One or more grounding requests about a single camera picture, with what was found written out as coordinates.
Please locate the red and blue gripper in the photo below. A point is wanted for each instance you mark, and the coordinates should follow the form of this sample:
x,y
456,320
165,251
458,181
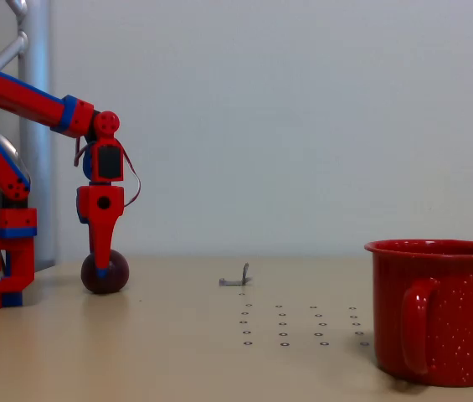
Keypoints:
x,y
103,211

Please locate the dark purple plum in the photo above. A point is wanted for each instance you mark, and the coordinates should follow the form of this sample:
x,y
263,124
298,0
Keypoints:
x,y
118,272

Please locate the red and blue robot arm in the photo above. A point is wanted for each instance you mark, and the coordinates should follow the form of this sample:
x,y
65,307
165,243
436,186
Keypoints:
x,y
14,94

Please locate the red enamel mug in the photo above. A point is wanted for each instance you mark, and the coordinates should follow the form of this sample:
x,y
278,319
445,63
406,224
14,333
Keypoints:
x,y
462,318

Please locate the small grey metal bracket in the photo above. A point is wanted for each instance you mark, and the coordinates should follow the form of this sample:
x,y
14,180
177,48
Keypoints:
x,y
232,282

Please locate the silver metal tube frame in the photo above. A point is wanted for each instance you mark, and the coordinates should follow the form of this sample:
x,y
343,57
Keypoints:
x,y
37,42

